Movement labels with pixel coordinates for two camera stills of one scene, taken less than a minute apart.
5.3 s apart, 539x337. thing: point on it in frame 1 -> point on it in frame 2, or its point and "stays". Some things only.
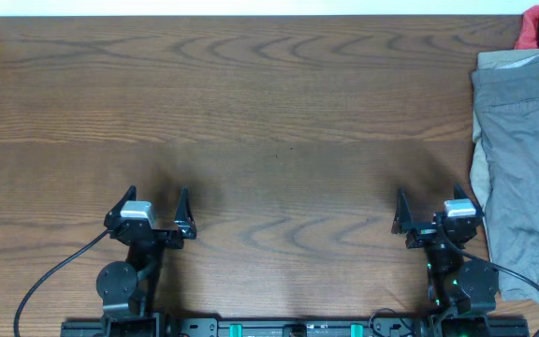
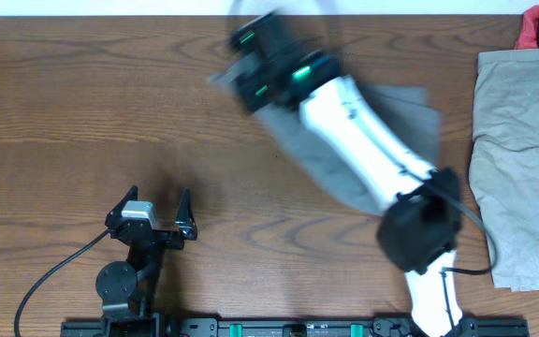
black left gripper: [183, 227] stays
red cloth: [528, 37] stays
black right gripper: [402, 223] -> [240, 90]
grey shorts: [522, 105] -> [413, 114]
